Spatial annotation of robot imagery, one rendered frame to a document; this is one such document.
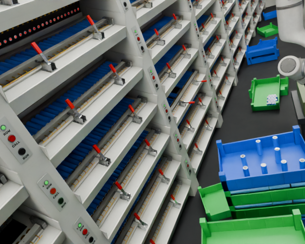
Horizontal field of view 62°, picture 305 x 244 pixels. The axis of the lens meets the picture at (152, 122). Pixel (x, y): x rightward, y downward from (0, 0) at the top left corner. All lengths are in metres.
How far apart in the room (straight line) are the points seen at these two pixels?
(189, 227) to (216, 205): 0.20
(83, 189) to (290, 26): 0.97
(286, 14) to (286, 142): 0.48
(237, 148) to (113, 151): 0.50
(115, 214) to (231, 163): 0.49
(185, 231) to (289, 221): 0.71
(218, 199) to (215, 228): 0.64
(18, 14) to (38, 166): 0.41
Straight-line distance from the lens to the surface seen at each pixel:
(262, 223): 0.94
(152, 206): 1.27
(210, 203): 1.58
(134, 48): 1.15
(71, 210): 0.86
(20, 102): 0.75
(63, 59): 0.89
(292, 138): 1.10
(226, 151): 1.09
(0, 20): 0.78
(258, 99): 2.29
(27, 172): 0.76
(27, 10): 0.84
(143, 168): 1.18
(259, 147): 1.04
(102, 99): 0.98
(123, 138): 1.06
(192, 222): 1.53
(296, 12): 1.16
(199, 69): 1.88
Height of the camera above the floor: 1.19
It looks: 28 degrees down
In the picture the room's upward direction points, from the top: 23 degrees counter-clockwise
